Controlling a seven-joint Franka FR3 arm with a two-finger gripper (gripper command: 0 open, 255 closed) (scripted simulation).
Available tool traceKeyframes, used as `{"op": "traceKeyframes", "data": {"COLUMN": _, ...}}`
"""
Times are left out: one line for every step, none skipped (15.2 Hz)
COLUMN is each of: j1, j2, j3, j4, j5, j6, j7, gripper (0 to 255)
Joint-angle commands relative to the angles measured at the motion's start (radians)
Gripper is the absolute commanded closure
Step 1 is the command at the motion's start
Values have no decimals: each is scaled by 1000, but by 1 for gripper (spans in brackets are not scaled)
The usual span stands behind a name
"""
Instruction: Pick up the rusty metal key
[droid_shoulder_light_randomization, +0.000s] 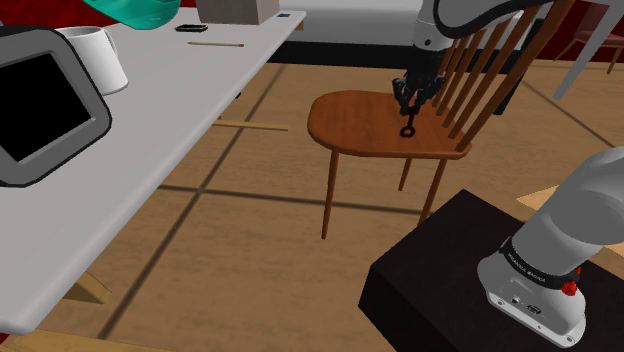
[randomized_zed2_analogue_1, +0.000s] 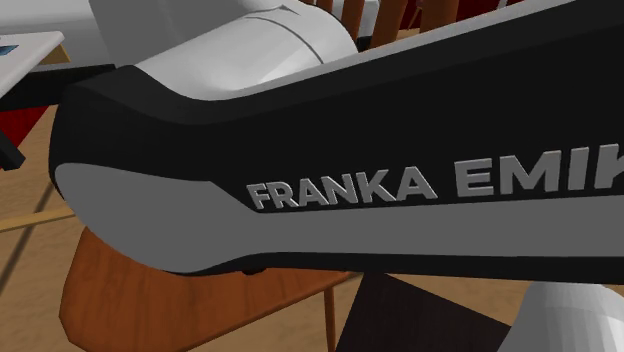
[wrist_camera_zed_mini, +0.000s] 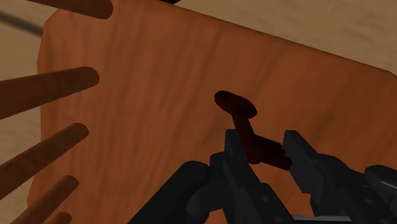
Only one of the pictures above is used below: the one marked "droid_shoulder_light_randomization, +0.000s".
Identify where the wooden pencil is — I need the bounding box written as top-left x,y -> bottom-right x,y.
186,40 -> 245,49

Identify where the brown wooden spindle chair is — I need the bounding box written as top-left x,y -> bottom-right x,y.
306,0 -> 577,241

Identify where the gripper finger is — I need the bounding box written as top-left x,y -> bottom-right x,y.
412,76 -> 446,116
391,77 -> 415,117

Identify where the white mug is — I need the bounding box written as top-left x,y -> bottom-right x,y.
54,26 -> 130,97

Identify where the teal plastic object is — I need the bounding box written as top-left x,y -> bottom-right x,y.
81,0 -> 182,31

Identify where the white low furniture black base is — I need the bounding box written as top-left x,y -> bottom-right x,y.
266,0 -> 519,70

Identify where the beige box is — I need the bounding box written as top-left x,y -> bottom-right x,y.
194,0 -> 282,26

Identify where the grey tablet with black screen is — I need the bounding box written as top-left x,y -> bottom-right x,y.
0,24 -> 114,189

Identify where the black key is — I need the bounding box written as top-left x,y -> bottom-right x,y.
399,109 -> 419,139

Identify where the dark robot stand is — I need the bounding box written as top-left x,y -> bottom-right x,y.
358,188 -> 624,352

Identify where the white table with wooden legs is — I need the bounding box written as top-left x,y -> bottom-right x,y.
0,9 -> 308,352

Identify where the red chair with wooden legs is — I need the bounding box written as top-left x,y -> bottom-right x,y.
554,3 -> 624,76

